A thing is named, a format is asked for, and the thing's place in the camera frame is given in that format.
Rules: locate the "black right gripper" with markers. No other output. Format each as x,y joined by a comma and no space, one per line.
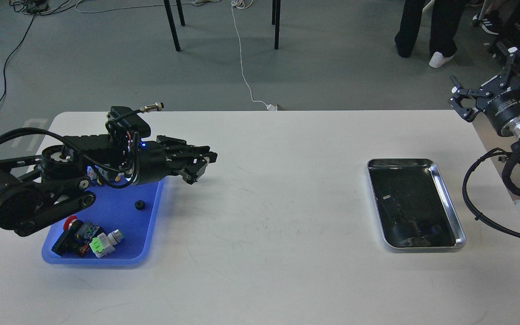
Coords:
504,106

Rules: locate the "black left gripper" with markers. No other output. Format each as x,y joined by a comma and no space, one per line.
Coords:
155,160

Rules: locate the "small black gear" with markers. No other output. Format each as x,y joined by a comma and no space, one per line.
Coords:
139,205

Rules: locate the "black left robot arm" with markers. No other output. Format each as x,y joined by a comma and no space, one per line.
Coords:
37,191

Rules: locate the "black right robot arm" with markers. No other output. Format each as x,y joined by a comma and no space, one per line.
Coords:
513,157

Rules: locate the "blue plastic tray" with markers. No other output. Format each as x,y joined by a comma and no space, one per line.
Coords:
114,209

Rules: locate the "silver metal tray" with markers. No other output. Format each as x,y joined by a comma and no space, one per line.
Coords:
414,208

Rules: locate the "person in black trousers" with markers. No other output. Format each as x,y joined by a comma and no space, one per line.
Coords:
445,20

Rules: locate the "red emergency stop button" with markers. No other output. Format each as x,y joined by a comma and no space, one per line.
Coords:
83,231

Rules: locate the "black chair leg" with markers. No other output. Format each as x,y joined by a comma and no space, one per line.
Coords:
172,26
276,15

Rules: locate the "white green selector switch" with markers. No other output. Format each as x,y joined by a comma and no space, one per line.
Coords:
104,244

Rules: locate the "black red switch block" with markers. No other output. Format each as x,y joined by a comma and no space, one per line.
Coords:
72,242

